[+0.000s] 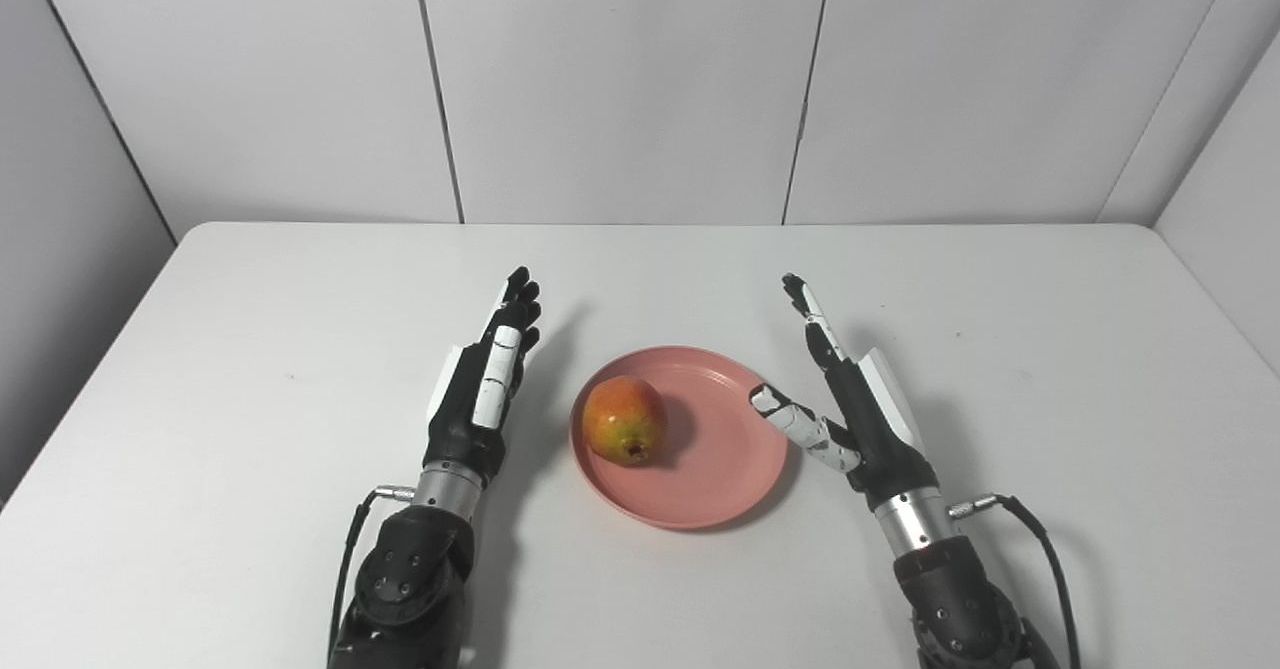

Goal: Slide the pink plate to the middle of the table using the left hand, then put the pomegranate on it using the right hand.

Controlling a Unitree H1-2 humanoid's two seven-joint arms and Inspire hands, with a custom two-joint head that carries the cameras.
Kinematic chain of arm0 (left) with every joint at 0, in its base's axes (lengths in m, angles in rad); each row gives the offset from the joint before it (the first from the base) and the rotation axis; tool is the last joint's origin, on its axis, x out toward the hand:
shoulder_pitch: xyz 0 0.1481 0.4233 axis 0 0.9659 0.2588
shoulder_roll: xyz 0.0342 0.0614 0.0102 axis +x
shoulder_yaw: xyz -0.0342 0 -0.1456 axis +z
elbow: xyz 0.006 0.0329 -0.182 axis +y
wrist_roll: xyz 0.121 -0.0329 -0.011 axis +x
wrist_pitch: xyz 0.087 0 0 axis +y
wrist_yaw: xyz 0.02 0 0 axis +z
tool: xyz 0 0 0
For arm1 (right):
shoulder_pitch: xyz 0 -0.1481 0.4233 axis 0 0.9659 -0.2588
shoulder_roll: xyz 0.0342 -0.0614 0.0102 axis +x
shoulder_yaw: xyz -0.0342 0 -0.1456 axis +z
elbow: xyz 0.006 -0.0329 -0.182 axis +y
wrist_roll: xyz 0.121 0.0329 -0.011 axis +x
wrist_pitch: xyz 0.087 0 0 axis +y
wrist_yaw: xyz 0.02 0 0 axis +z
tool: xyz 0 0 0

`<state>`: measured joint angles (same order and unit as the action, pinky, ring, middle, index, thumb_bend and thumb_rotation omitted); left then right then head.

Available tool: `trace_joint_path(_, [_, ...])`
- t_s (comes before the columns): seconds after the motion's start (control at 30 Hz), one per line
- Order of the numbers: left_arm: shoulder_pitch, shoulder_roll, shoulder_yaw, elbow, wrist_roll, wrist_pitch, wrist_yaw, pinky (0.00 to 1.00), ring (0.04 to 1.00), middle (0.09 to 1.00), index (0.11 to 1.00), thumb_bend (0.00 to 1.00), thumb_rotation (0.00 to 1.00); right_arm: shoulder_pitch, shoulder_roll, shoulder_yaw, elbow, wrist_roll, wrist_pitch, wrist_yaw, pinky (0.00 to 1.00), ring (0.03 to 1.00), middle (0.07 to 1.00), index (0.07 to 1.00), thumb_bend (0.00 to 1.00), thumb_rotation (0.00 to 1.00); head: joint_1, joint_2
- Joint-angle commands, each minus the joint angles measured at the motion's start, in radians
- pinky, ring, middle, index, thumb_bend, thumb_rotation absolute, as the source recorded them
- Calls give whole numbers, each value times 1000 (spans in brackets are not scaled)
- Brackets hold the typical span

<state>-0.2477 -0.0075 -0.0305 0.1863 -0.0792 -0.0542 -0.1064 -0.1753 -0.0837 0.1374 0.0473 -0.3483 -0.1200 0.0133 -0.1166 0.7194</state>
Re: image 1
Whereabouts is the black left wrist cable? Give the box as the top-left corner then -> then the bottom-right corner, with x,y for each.
327,486 -> 417,669

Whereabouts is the red yellow pomegranate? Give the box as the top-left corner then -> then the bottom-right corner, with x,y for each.
583,375 -> 669,467

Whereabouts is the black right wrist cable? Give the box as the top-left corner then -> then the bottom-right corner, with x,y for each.
948,493 -> 1083,669

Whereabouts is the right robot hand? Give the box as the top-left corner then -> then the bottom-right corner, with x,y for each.
750,272 -> 940,512

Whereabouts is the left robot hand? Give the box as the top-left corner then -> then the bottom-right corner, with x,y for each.
422,267 -> 543,490

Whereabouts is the pink plate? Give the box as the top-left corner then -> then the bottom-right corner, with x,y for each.
570,346 -> 801,531

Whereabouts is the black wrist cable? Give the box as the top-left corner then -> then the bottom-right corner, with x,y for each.
948,493 -> 1083,669
327,486 -> 417,669

